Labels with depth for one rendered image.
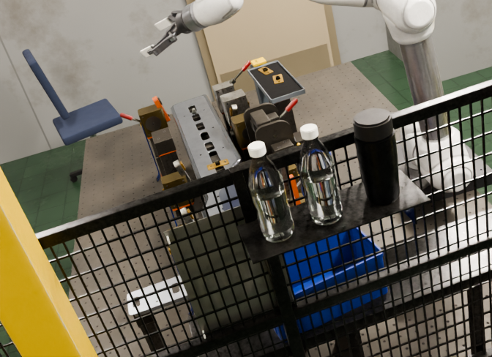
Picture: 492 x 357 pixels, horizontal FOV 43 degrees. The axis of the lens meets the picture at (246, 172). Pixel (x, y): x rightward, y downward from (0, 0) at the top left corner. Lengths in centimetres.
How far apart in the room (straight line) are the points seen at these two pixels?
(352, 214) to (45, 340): 62
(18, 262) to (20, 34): 420
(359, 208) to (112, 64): 419
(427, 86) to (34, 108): 394
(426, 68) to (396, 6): 24
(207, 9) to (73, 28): 328
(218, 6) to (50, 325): 112
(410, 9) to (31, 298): 128
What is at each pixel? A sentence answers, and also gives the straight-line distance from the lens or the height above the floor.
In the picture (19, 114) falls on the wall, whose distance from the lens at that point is 550.
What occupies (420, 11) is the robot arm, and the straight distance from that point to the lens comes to 190.
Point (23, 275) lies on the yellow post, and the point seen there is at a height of 155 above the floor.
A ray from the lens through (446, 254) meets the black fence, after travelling 153.
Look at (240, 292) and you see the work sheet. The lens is 141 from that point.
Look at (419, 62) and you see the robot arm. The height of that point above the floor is 134.
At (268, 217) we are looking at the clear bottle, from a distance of 116.
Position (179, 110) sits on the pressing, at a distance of 293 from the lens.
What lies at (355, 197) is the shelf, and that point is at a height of 143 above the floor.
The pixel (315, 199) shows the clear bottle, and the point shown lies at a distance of 117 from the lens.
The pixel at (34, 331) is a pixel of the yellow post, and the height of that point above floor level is 143.
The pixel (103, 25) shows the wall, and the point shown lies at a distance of 518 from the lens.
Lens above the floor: 215
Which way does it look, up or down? 30 degrees down
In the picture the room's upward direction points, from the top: 16 degrees counter-clockwise
